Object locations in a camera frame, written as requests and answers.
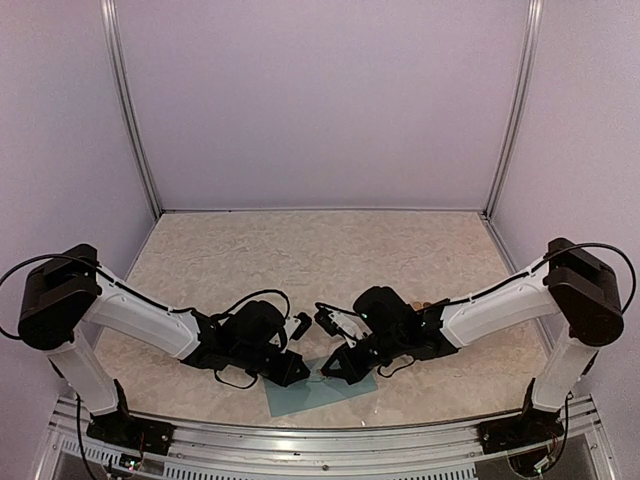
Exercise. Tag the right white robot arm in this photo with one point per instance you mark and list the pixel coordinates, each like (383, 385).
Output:
(567, 283)

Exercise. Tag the blue envelope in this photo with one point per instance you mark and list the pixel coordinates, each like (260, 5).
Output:
(317, 393)

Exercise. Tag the right aluminium corner post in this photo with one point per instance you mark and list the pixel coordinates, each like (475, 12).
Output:
(517, 108)

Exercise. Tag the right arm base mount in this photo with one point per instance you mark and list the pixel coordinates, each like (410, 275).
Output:
(529, 427)

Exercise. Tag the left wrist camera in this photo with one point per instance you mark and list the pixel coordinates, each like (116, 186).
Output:
(298, 325)

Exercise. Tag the yellow paper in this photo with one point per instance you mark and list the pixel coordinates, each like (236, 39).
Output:
(417, 305)

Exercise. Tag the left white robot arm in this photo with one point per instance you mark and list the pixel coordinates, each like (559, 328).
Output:
(65, 291)

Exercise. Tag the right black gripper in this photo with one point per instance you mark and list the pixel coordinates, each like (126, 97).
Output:
(352, 373)

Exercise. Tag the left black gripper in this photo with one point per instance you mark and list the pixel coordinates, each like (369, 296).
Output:
(285, 376)

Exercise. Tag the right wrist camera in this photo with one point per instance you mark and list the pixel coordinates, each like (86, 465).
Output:
(337, 323)

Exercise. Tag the aluminium front rail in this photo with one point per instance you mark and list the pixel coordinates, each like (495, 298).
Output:
(205, 450)

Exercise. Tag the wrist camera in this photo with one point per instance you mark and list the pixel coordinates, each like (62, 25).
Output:
(298, 325)
(337, 323)

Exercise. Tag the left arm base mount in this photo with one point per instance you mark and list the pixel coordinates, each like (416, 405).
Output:
(135, 433)

